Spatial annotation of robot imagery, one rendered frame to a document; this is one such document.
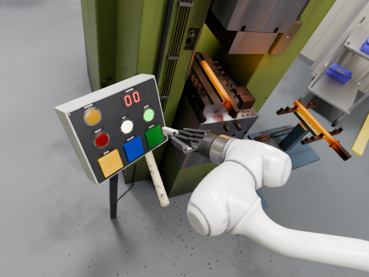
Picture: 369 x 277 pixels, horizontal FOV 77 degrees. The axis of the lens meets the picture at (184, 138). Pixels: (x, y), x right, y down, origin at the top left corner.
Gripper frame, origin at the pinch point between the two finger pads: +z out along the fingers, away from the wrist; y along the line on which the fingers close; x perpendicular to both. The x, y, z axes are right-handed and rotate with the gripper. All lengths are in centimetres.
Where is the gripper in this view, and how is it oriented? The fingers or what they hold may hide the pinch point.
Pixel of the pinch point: (170, 132)
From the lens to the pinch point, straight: 82.6
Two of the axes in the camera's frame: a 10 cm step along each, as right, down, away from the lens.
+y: 6.7, -4.7, 5.7
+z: -7.2, -2.5, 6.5
